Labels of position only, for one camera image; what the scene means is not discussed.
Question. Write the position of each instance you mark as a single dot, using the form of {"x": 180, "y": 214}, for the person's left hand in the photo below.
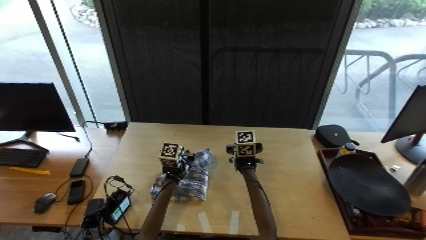
{"x": 176, "y": 165}

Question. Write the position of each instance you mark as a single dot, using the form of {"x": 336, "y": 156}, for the person's right hand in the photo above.
{"x": 245, "y": 161}

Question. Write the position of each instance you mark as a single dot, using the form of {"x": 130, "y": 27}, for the blue white patterned cloth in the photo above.
{"x": 195, "y": 181}

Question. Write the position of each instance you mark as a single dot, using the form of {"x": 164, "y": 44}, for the white marker cube left glove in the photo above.
{"x": 171, "y": 152}

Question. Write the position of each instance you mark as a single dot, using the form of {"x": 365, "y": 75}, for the white marker cube glove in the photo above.
{"x": 245, "y": 142}
{"x": 171, "y": 152}

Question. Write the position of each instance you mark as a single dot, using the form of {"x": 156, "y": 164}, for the white marker cube right glove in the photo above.
{"x": 245, "y": 142}

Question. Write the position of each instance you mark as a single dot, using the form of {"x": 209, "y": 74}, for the small black box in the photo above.
{"x": 115, "y": 126}

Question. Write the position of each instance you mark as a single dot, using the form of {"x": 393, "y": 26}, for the short white tape strip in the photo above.
{"x": 181, "y": 228}

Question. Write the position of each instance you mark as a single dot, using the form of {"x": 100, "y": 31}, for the phone with lit screen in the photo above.
{"x": 119, "y": 206}

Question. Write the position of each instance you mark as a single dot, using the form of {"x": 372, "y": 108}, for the black power brick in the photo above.
{"x": 79, "y": 167}

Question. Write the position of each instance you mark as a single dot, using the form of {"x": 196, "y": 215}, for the black charger adapter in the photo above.
{"x": 94, "y": 213}

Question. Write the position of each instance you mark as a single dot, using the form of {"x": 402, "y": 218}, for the black phone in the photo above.
{"x": 76, "y": 191}

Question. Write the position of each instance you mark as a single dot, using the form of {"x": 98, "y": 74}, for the dark roller blind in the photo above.
{"x": 221, "y": 60}

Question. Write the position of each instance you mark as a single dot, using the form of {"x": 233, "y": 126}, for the black zip case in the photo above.
{"x": 332, "y": 136}

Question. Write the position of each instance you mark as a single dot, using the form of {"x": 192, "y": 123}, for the black computer mouse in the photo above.
{"x": 44, "y": 202}

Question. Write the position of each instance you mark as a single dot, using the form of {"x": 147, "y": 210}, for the yellow flat tool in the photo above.
{"x": 30, "y": 171}

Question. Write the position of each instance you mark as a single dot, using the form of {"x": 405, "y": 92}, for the yellow bottle with dark cap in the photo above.
{"x": 348, "y": 149}

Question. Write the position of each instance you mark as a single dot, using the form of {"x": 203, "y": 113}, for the black keyboard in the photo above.
{"x": 22, "y": 157}

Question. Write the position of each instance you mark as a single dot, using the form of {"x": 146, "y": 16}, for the black monitor stand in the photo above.
{"x": 23, "y": 140}

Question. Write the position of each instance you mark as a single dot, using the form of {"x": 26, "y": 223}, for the black computer monitor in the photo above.
{"x": 31, "y": 106}

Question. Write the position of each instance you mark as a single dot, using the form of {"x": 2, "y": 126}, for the dark wooden tray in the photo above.
{"x": 347, "y": 220}

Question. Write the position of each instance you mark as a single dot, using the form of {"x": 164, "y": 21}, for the black oval pan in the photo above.
{"x": 368, "y": 186}

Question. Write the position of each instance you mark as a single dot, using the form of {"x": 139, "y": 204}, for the small white object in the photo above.
{"x": 394, "y": 168}

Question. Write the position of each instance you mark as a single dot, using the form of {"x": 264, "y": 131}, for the grey round monitor base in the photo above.
{"x": 413, "y": 150}

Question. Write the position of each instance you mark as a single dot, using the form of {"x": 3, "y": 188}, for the grey tilted monitor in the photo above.
{"x": 408, "y": 118}

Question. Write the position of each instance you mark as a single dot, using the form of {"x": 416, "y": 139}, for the metal bicycle rack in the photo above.
{"x": 392, "y": 76}

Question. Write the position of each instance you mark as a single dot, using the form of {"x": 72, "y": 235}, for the grey window frame post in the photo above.
{"x": 58, "y": 60}

